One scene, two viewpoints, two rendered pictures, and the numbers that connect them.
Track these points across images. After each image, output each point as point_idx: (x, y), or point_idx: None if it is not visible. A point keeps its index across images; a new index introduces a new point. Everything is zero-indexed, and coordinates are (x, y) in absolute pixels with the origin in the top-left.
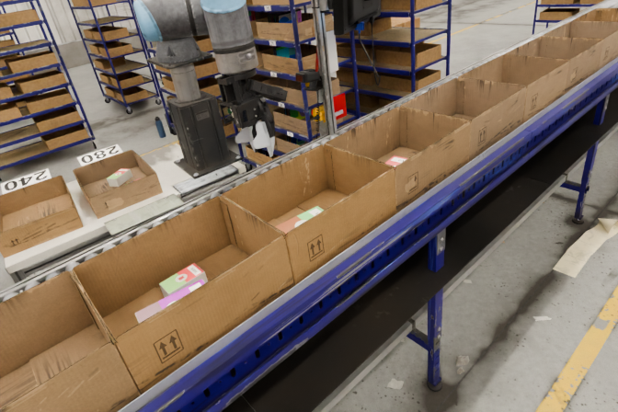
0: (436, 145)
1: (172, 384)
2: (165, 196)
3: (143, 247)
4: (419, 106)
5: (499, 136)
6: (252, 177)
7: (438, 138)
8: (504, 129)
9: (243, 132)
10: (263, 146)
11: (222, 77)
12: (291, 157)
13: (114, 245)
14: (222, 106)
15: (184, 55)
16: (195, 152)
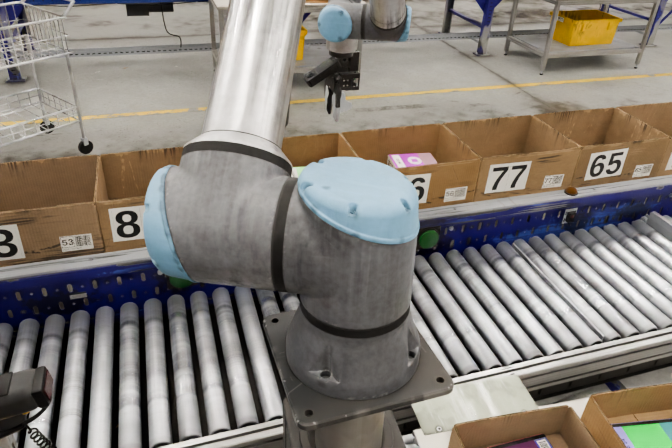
0: (165, 151)
1: None
2: (439, 435)
3: (435, 174)
4: (46, 221)
5: (34, 200)
6: (277, 406)
7: (103, 199)
8: (22, 196)
9: (344, 102)
10: None
11: (355, 51)
12: (170, 442)
13: (508, 361)
14: (358, 76)
15: None
16: None
